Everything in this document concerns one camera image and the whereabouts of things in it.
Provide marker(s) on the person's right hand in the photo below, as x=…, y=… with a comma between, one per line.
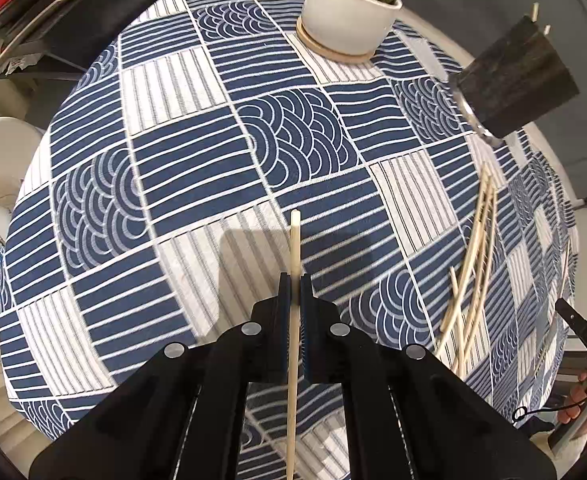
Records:
x=573, y=401

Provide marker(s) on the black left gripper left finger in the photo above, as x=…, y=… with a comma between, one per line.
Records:
x=181, y=415

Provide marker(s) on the white plant pot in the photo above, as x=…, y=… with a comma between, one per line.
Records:
x=349, y=26

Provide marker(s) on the wooden pot coaster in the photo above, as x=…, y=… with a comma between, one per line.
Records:
x=325, y=52

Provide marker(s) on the blue white patterned tablecloth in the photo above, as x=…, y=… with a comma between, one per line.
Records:
x=156, y=208

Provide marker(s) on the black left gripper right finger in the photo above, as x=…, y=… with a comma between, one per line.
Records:
x=407, y=416

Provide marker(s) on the dark cylindrical utensil holder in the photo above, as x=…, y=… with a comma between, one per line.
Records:
x=516, y=80

